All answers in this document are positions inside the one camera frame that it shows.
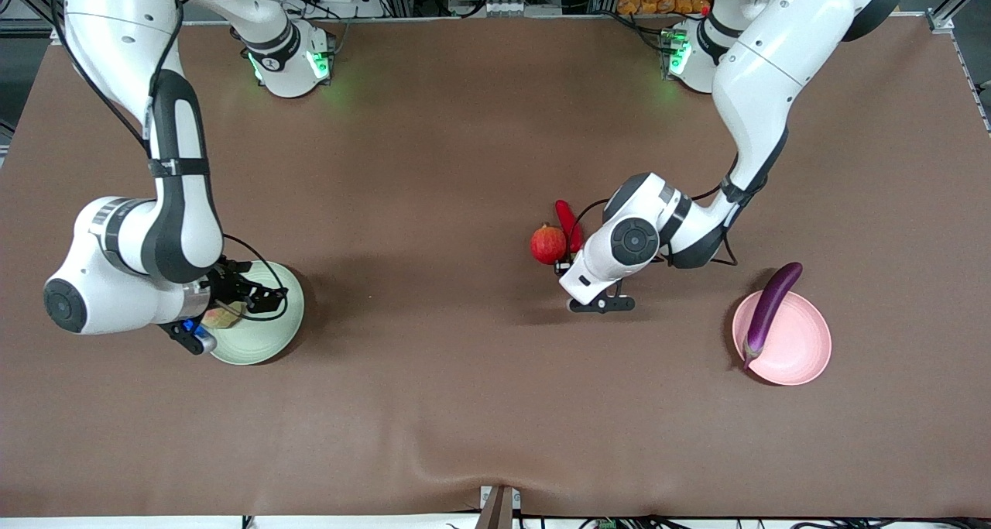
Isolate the fuzzy yellow-pink peach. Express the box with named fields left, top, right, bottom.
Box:
left=201, top=303, right=245, bottom=330

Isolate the red pomegranate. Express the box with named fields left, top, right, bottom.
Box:
left=530, top=223, right=568, bottom=266

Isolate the red chili pepper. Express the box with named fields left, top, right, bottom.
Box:
left=554, top=199, right=585, bottom=255

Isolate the long purple eggplant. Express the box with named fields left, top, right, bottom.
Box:
left=742, top=262, right=804, bottom=371

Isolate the pale green round plate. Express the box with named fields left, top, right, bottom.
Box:
left=205, top=260, right=306, bottom=366

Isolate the brown table cover mat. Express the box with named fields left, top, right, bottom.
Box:
left=0, top=16, right=991, bottom=518

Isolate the pale pink round plate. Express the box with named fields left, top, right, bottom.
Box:
left=732, top=289, right=832, bottom=386

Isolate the metal table edge bracket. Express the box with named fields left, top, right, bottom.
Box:
left=478, top=485, right=522, bottom=529

